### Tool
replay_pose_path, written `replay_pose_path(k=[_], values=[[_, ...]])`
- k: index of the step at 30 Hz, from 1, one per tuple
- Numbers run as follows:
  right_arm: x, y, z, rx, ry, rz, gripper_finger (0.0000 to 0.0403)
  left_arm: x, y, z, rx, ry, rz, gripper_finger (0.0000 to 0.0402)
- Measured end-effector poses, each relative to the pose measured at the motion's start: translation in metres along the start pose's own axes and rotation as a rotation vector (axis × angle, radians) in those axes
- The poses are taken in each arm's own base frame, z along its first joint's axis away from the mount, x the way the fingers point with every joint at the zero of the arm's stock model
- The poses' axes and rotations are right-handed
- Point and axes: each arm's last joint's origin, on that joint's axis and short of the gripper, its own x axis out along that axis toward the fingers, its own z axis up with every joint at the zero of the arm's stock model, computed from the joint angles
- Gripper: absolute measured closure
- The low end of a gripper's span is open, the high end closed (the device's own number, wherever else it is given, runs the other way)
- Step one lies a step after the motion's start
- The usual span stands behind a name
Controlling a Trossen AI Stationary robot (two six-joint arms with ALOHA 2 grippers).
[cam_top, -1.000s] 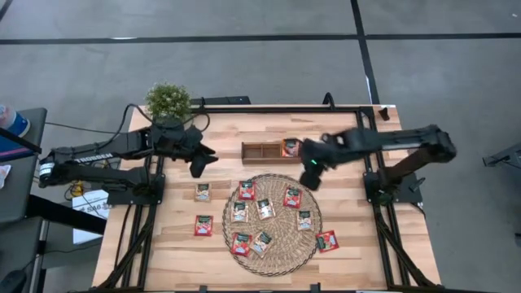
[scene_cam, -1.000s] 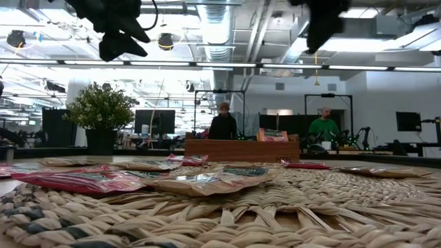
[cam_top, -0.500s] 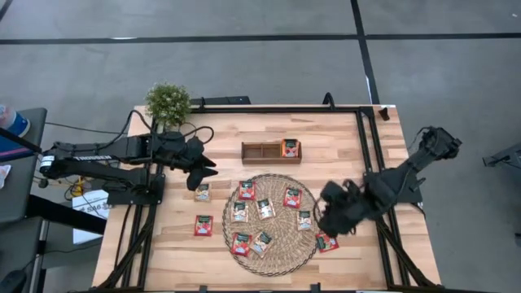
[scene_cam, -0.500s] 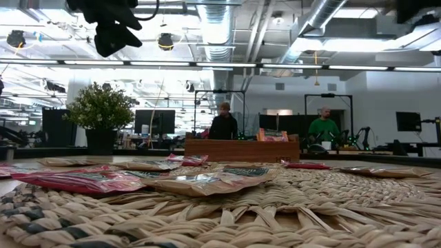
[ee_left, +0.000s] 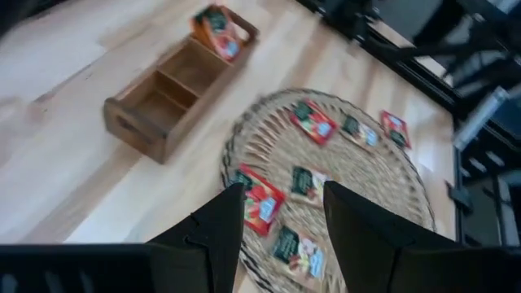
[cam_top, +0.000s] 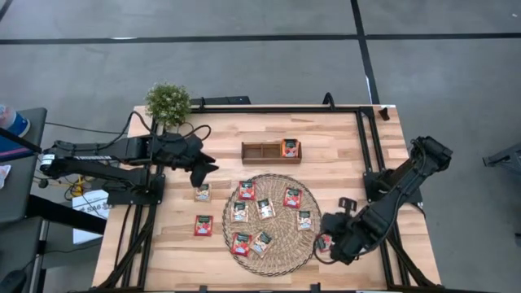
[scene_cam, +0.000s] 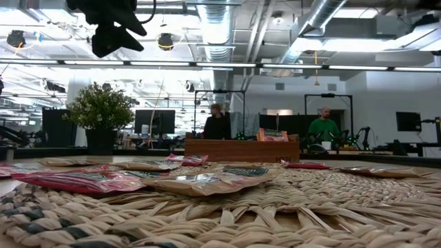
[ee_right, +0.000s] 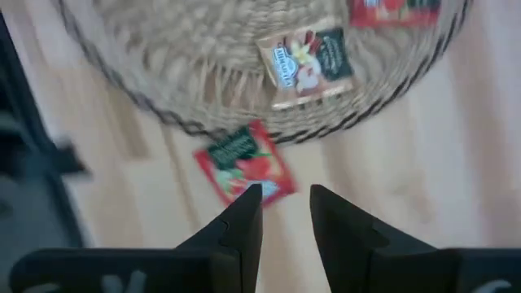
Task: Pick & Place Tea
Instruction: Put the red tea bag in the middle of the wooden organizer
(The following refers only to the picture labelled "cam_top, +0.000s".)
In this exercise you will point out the black arched mount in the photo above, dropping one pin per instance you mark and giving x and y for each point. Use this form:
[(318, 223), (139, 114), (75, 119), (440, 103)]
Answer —
[(329, 94)]

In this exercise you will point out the potted green plant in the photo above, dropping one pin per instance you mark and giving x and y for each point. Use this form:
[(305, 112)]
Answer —
[(167, 103)]

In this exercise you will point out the white printed label paper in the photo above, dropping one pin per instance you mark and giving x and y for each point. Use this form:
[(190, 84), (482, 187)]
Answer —
[(95, 203)]

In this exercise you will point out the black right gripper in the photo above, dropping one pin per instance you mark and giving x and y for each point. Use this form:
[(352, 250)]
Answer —
[(340, 232)]

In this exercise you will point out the flat black device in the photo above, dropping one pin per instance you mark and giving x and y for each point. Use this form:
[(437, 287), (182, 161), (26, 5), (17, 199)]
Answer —
[(228, 100)]

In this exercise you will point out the small dark bracket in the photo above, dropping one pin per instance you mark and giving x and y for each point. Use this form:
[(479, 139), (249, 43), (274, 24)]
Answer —
[(383, 115)]

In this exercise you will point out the beige vanilla apple tea packet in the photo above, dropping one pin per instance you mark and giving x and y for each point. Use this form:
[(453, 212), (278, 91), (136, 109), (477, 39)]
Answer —
[(202, 192), (239, 211), (261, 243), (304, 220), (265, 208)]

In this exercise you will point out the white blue canister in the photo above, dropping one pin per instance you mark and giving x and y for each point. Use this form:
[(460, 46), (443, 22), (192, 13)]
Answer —
[(14, 122)]

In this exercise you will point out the orange peach tea packet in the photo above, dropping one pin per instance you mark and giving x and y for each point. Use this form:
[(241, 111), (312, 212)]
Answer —
[(290, 147)]

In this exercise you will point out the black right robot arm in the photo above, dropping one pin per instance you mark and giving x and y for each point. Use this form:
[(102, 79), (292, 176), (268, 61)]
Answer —
[(390, 203)]

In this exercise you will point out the white paper scrap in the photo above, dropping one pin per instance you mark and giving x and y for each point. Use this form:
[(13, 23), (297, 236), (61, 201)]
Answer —
[(3, 176)]

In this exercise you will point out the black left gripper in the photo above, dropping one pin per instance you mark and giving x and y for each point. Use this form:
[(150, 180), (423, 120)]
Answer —
[(179, 152)]

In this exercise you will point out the blue box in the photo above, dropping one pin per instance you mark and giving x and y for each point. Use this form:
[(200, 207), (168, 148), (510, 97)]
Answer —
[(12, 148)]

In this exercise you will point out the grey side table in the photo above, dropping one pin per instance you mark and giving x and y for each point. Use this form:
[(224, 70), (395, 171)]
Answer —
[(20, 191)]

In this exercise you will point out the black computer mouse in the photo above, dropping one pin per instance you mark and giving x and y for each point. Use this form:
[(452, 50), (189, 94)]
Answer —
[(12, 282)]

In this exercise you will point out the grey chair base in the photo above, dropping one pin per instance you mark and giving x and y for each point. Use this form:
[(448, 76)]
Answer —
[(504, 158)]

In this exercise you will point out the round woven placemat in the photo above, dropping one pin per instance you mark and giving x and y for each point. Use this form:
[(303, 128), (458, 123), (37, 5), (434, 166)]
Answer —
[(285, 260)]

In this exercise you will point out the wooden three-compartment tray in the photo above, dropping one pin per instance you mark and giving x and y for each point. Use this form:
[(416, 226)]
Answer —
[(256, 152)]

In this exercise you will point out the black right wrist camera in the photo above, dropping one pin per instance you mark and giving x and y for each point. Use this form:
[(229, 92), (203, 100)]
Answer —
[(347, 204)]

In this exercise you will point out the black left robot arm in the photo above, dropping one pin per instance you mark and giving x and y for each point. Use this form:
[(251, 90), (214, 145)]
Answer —
[(122, 148)]

